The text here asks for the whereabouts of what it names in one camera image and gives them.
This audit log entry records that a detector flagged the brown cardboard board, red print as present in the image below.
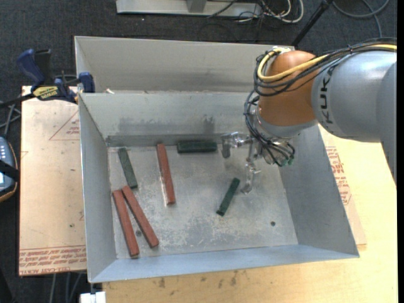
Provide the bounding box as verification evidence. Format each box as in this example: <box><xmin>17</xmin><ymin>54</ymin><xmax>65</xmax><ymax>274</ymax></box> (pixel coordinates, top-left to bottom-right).
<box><xmin>18</xmin><ymin>85</ymin><xmax>368</xmax><ymax>277</ymax></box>

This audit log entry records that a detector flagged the grey metal bin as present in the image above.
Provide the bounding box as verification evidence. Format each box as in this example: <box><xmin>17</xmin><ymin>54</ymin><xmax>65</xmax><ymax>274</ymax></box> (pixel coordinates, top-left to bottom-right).
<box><xmin>74</xmin><ymin>35</ymin><xmax>360</xmax><ymax>284</ymax></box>

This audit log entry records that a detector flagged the red-brown flat block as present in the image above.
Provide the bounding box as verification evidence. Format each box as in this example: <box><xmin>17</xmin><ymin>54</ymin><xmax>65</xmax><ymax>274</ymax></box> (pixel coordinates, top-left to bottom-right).
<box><xmin>111</xmin><ymin>189</ymin><xmax>141</xmax><ymax>259</ymax></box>
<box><xmin>121</xmin><ymin>185</ymin><xmax>160</xmax><ymax>249</ymax></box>
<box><xmin>155</xmin><ymin>143</ymin><xmax>177</xmax><ymax>206</ymax></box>

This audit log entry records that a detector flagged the dark green flat block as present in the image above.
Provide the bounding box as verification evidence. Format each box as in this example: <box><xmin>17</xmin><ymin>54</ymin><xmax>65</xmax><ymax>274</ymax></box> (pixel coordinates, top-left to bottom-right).
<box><xmin>117</xmin><ymin>146</ymin><xmax>139</xmax><ymax>189</ymax></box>
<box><xmin>176</xmin><ymin>140</ymin><xmax>218</xmax><ymax>154</ymax></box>
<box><xmin>215</xmin><ymin>177</ymin><xmax>241</xmax><ymax>217</ymax></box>

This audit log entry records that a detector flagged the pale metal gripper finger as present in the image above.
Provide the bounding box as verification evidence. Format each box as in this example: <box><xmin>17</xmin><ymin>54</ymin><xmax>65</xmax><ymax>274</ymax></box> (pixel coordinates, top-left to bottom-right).
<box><xmin>220</xmin><ymin>131</ymin><xmax>240</xmax><ymax>159</ymax></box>
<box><xmin>241</xmin><ymin>159</ymin><xmax>262</xmax><ymax>194</ymax></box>

